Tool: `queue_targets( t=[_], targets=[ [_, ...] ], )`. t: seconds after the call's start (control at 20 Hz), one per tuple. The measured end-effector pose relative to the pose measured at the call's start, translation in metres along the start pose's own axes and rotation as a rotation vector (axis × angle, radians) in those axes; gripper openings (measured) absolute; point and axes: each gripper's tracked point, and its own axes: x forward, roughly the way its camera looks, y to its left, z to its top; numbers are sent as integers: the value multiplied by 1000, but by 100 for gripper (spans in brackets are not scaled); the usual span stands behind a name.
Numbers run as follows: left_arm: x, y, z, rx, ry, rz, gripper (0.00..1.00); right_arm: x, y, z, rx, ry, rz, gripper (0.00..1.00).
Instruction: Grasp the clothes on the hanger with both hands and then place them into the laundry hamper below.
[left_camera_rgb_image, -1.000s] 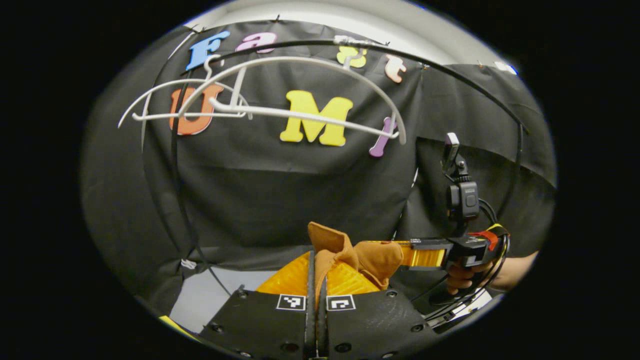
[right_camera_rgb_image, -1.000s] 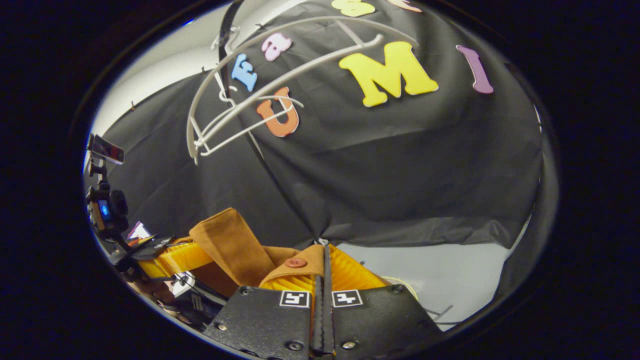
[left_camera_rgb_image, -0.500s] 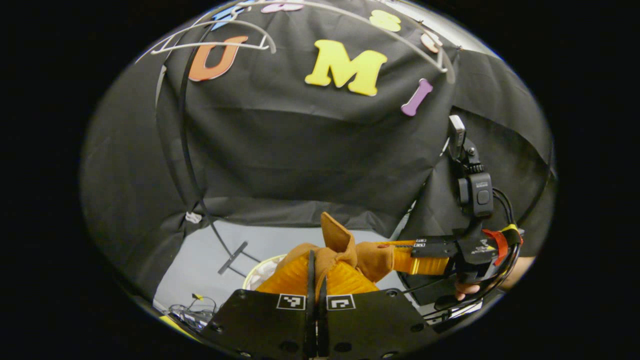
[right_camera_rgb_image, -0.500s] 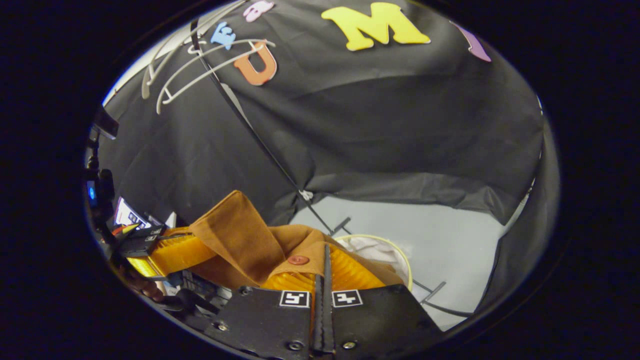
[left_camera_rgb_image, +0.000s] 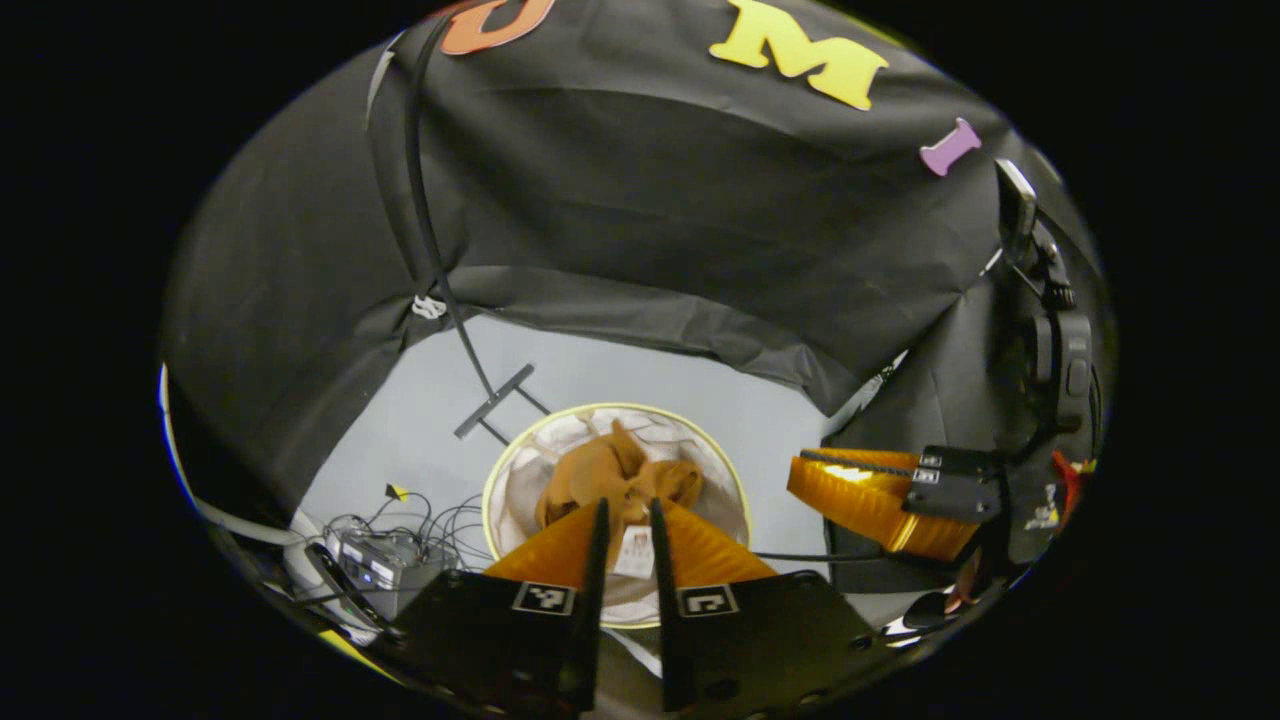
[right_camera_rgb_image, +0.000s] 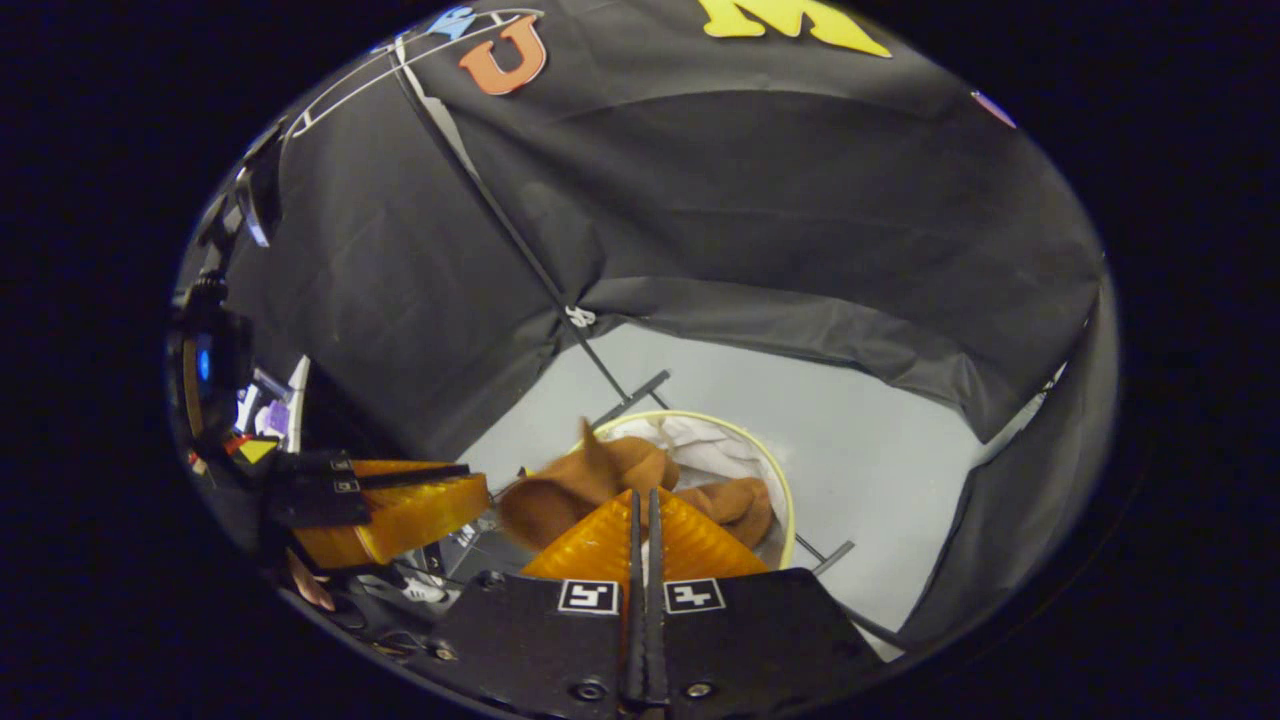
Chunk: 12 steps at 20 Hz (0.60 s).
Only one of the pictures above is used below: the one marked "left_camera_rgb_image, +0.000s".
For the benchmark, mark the black clothes rail stand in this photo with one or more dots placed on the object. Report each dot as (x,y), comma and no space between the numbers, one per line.
(425,220)

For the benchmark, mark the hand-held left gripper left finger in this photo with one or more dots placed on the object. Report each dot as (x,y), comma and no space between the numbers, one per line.
(596,580)

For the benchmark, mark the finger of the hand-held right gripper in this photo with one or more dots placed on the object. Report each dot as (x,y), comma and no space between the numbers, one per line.
(960,462)
(870,510)

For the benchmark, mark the shiny dark object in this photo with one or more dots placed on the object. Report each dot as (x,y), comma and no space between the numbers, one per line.
(925,612)

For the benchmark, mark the black backdrop cloth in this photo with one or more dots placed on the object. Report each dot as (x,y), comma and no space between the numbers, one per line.
(650,200)

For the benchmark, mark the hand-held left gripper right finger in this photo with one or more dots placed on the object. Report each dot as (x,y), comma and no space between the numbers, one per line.
(662,580)

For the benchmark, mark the grey electronics box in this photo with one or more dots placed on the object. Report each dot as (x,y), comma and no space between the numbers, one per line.
(385,565)

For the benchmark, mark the brown button shirt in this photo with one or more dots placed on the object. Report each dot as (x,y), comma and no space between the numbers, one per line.
(610,475)

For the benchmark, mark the round mesh laundry hamper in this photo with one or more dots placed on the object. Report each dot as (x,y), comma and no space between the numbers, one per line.
(520,490)

